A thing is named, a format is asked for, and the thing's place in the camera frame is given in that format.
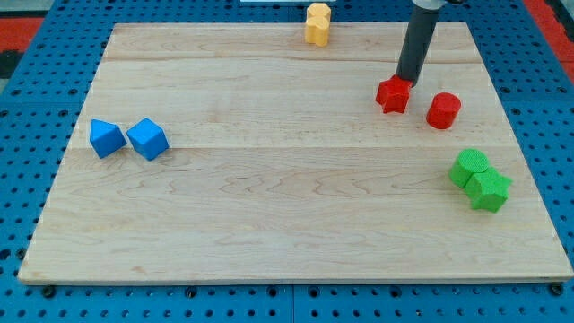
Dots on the red star block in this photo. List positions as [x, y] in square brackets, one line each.
[393, 94]

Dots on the green star block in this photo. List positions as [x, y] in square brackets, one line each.
[488, 190]

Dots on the wooden board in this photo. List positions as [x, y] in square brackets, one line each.
[283, 169]

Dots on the yellow heart block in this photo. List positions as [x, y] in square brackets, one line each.
[317, 30]

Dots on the blue cube block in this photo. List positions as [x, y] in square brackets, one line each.
[148, 139]

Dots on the yellow hexagon block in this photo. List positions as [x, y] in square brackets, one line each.
[318, 10]

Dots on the red cylinder block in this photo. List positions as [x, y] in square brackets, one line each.
[443, 110]

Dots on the green cylinder block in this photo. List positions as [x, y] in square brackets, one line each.
[467, 163]

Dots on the blue triangular block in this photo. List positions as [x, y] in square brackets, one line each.
[105, 138]

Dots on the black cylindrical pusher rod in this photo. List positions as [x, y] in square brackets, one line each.
[417, 38]

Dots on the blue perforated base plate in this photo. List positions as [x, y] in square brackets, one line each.
[43, 99]

